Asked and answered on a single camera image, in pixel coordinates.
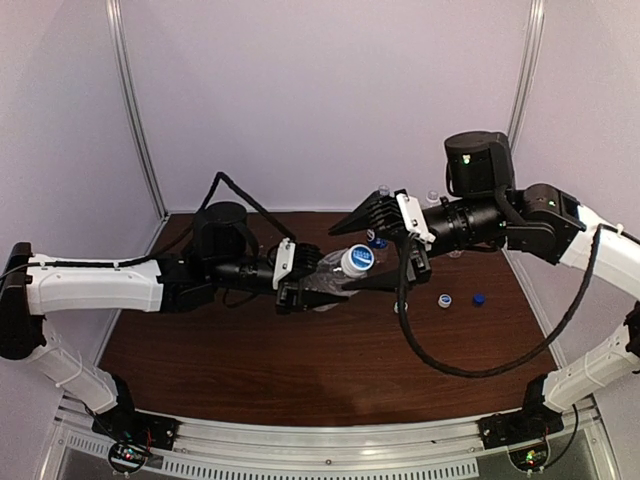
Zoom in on clear plastic bottle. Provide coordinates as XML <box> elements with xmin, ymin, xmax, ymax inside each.
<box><xmin>301</xmin><ymin>247</ymin><xmax>367</xmax><ymax>298</ymax></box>

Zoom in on Pepsi label plastic bottle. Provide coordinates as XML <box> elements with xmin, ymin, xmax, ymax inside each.
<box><xmin>366</xmin><ymin>229</ymin><xmax>389</xmax><ymax>265</ymax></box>

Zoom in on white Pocari Sweat cap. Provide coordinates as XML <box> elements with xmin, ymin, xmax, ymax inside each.
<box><xmin>438</xmin><ymin>294</ymin><xmax>452</xmax><ymax>309</ymax></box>

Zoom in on blue bottle cap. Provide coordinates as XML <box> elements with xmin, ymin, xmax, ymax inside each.
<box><xmin>472</xmin><ymin>293</ymin><xmax>486</xmax><ymax>307</ymax></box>

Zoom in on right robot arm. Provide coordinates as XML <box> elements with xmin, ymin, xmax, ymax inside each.
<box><xmin>330</xmin><ymin>131</ymin><xmax>639</xmax><ymax>449</ymax></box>

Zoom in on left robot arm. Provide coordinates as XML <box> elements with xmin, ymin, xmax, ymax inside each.
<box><xmin>1</xmin><ymin>202</ymin><xmax>345</xmax><ymax>438</ymax></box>

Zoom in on right camera cable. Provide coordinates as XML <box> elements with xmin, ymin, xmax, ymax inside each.
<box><xmin>394</xmin><ymin>224</ymin><xmax>621</xmax><ymax>379</ymax></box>

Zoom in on camera cable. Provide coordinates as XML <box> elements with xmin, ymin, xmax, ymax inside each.
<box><xmin>394</xmin><ymin>224</ymin><xmax>621</xmax><ymax>379</ymax></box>
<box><xmin>0</xmin><ymin>172</ymin><xmax>297</xmax><ymax>291</ymax></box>

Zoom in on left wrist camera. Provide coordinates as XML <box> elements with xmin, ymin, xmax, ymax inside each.
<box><xmin>272</xmin><ymin>238</ymin><xmax>323</xmax><ymax>290</ymax></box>

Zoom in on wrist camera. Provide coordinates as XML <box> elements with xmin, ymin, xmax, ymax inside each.
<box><xmin>272</xmin><ymin>238</ymin><xmax>323</xmax><ymax>290</ymax></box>
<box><xmin>327</xmin><ymin>188</ymin><xmax>435</xmax><ymax>246</ymax></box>

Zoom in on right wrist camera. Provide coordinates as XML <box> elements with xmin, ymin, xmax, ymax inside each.
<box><xmin>327</xmin><ymin>188</ymin><xmax>435</xmax><ymax>246</ymax></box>

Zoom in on left camera cable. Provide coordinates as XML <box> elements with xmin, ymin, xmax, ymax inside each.
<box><xmin>0</xmin><ymin>172</ymin><xmax>297</xmax><ymax>291</ymax></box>

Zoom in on front aluminium rail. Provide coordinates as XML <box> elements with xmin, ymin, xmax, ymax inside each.
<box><xmin>35</xmin><ymin>395</ymin><xmax>621</xmax><ymax>479</ymax></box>

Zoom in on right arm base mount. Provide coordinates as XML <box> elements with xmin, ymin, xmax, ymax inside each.
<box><xmin>477</xmin><ymin>409</ymin><xmax>564</xmax><ymax>474</ymax></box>

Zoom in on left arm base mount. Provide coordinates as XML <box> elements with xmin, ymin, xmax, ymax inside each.
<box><xmin>84</xmin><ymin>405</ymin><xmax>180</xmax><ymax>478</ymax></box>

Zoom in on right aluminium frame post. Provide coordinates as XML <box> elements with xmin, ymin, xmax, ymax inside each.
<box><xmin>482</xmin><ymin>0</ymin><xmax>546</xmax><ymax>146</ymax></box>

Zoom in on aluminium frame post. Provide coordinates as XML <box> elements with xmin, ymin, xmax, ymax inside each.
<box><xmin>105</xmin><ymin>0</ymin><xmax>168</xmax><ymax>220</ymax></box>
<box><xmin>482</xmin><ymin>0</ymin><xmax>546</xmax><ymax>146</ymax></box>

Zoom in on left aluminium frame post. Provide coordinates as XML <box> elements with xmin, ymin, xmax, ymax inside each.
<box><xmin>105</xmin><ymin>0</ymin><xmax>168</xmax><ymax>220</ymax></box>

